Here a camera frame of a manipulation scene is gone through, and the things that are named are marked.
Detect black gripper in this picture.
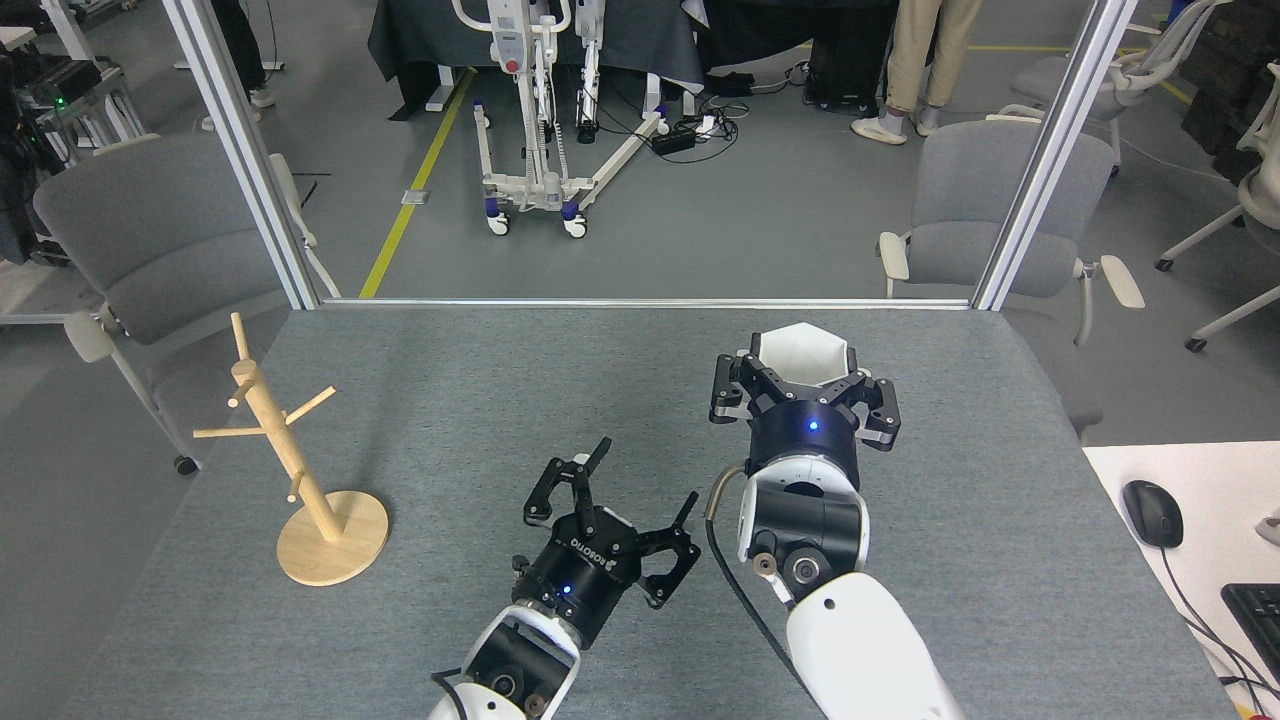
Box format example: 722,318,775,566
710,350,901,474
513,437,701,651

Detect white hexagonal cup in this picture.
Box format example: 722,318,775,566
748,322,859,391

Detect wooden cup rack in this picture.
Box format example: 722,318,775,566
192,312,391,587

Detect grey chair with beige armrests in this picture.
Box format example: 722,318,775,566
32,133,341,476
878,115,1146,441

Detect black case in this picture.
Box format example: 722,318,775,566
805,30,893,113

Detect black computer mouse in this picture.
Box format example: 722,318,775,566
1121,479,1185,549

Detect dark grey table cloth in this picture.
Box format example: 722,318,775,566
367,0,706,121

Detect white stand on wheels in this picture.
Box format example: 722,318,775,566
450,0,673,239

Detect white mesh office chair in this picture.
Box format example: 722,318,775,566
1155,60,1280,353
998,0,1233,176

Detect black keyboard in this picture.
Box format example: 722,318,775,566
1220,583,1280,683

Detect dark stacked crates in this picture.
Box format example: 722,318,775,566
1180,0,1280,183

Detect metal equipment cart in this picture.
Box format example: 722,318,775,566
0,55,151,271

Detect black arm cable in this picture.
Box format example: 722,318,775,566
430,668,473,720
705,465,831,716

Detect silver aluminium post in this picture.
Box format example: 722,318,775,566
160,0,323,311
970,0,1141,313

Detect black mouse cable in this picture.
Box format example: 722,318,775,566
1160,545,1280,701

